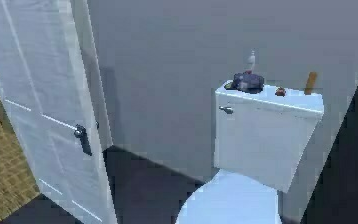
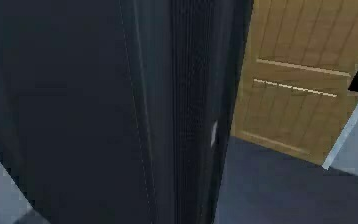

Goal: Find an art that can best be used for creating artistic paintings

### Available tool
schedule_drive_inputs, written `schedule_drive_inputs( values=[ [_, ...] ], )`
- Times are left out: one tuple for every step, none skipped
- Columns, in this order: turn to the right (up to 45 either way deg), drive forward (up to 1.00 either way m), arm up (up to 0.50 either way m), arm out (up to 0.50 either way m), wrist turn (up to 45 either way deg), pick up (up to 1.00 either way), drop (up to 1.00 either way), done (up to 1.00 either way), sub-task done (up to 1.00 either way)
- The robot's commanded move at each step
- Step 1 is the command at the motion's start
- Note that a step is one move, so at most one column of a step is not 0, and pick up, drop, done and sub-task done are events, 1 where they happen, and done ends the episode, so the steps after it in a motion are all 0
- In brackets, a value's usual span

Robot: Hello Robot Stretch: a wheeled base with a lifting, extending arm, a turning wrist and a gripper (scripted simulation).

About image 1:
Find orange brown stick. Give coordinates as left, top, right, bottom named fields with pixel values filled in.
left=304, top=71, right=319, bottom=96

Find white toilet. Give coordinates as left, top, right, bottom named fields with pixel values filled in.
left=175, top=79, right=325, bottom=224

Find dark blue crumpled cloth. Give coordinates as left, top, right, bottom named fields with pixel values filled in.
left=224, top=71, right=266, bottom=95

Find black door handle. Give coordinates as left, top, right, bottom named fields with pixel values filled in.
left=73, top=124, right=94, bottom=157

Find white room door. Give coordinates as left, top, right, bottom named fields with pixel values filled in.
left=0, top=0, right=119, bottom=224

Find white spray bottle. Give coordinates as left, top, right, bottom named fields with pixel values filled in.
left=246, top=50, right=257, bottom=74

